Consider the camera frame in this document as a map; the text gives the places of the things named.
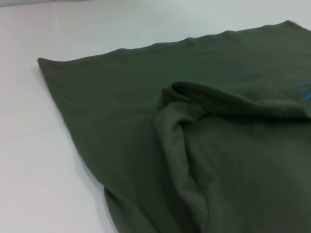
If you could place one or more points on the dark green FREE! t-shirt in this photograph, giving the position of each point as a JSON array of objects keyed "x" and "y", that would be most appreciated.
[{"x": 194, "y": 133}]

